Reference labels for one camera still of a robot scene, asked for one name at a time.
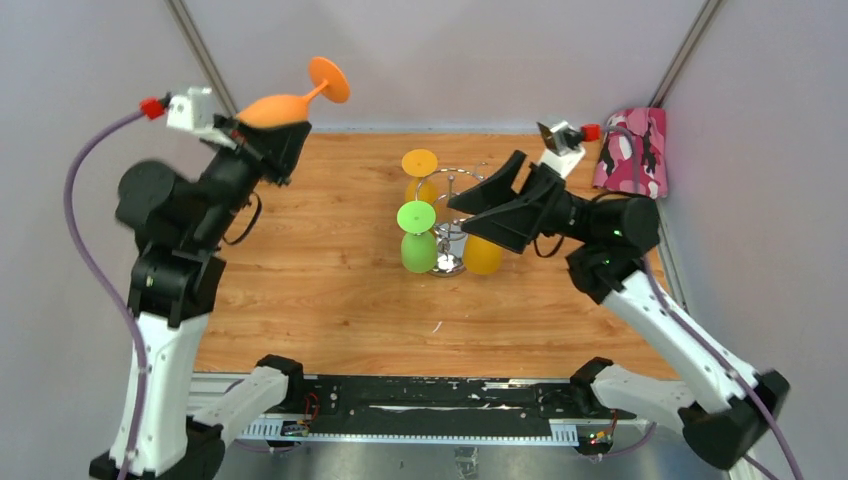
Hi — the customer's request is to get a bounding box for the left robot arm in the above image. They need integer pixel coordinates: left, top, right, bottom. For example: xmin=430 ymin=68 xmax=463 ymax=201
xmin=89 ymin=116 xmax=315 ymax=479

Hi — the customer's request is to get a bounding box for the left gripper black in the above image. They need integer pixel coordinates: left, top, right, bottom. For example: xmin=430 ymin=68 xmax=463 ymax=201
xmin=194 ymin=111 xmax=313 ymax=244

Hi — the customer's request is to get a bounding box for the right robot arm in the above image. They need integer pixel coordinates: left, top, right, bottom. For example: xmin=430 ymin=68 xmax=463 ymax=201
xmin=449 ymin=151 xmax=790 ymax=471

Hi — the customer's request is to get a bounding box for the yellow wine glass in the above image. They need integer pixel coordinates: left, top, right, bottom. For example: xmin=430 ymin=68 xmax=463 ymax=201
xmin=462 ymin=235 xmax=503 ymax=275
xmin=401 ymin=148 xmax=439 ymax=204

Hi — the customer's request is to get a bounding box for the pink camouflage cloth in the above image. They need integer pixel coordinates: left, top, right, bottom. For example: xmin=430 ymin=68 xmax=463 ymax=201
xmin=593 ymin=107 xmax=669 ymax=199

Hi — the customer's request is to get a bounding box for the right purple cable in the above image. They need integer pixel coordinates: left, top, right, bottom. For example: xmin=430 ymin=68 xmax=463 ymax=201
xmin=582 ymin=122 xmax=806 ymax=480

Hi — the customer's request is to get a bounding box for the aluminium frame rail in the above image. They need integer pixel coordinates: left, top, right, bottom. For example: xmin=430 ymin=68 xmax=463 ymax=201
xmin=192 ymin=372 xmax=664 ymax=446

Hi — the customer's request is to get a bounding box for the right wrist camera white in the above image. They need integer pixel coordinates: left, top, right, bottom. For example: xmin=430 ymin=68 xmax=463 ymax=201
xmin=537 ymin=119 xmax=586 ymax=180

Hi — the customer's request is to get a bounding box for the green wine glass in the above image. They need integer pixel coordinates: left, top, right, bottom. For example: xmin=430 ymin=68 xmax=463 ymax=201
xmin=396 ymin=200 xmax=438 ymax=274

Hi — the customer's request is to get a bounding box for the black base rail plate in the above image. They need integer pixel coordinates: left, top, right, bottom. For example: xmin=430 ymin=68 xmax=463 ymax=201
xmin=271 ymin=375 xmax=635 ymax=439

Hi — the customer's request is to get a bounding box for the yellow wine glass front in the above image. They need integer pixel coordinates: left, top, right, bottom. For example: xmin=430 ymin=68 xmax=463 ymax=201
xmin=462 ymin=235 xmax=503 ymax=275

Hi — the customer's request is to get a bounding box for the chrome wine glass rack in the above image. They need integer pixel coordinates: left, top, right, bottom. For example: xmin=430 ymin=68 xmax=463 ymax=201
xmin=408 ymin=161 xmax=488 ymax=278

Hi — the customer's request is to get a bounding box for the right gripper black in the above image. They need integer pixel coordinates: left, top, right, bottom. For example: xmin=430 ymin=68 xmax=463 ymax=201
xmin=446 ymin=150 xmax=597 ymax=255

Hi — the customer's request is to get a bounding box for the yellow wine glass rear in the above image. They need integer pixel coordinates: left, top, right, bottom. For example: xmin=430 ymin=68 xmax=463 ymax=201
xmin=401 ymin=148 xmax=439 ymax=204

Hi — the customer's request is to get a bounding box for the orange wine glass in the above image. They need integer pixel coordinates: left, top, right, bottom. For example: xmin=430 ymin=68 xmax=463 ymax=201
xmin=235 ymin=57 xmax=351 ymax=129

